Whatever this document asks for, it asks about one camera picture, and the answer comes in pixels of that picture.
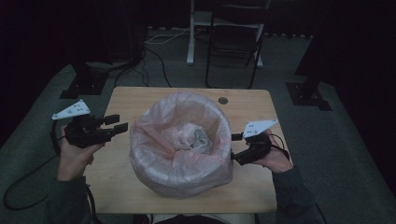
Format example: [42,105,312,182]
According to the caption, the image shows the black floor cable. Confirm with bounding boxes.
[113,46,173,89]

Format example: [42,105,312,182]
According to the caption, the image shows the white floor cable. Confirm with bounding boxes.
[144,27,191,46]

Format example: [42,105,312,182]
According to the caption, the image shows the black stand base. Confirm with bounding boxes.
[285,71,332,112]
[59,61,110,100]

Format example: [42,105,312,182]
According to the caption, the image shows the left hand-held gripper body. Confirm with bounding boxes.
[51,99,110,149]

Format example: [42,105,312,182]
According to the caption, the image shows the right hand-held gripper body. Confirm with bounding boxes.
[241,119,279,166]

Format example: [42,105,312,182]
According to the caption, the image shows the person's right hand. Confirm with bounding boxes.
[252,130,294,174]

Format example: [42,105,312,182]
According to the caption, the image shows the person's left hand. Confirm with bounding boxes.
[57,125,106,182]

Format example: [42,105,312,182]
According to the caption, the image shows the pink plastic garbage bag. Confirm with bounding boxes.
[129,91,234,200]

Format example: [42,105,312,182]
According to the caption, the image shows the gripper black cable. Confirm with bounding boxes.
[3,119,68,211]
[266,133,290,157]

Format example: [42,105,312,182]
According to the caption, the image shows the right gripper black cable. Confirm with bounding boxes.
[266,133,290,157]

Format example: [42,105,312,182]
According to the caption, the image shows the black folding chair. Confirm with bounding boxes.
[205,0,265,91]

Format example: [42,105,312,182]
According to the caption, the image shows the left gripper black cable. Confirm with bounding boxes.
[3,119,68,211]

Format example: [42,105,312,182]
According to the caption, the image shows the crumpled clear plastic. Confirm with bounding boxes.
[162,121,216,155]

